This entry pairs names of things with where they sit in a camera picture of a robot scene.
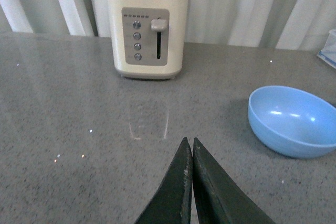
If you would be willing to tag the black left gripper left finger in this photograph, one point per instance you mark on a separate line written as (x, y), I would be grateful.
(172, 201)

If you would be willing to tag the cream two-slot toaster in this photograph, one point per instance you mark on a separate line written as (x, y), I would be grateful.
(148, 37)

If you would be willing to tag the blue bowl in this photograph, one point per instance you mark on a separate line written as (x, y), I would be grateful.
(292, 122)

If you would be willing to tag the clear plastic food container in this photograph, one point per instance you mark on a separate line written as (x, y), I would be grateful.
(328, 52)

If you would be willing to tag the white curtain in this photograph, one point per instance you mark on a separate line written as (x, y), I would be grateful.
(281, 24)

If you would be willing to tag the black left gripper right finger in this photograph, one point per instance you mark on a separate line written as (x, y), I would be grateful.
(218, 199)

